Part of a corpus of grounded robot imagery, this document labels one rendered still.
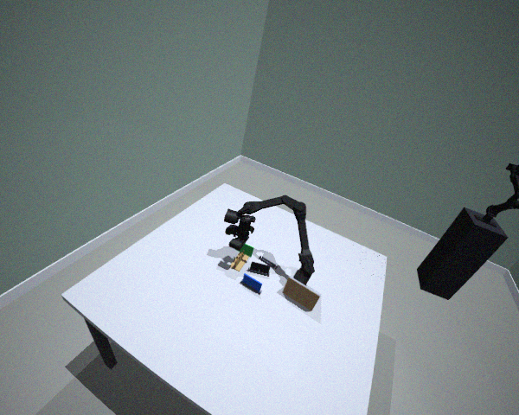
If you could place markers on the green notched board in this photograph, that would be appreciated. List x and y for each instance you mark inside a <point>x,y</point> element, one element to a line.
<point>248,250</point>

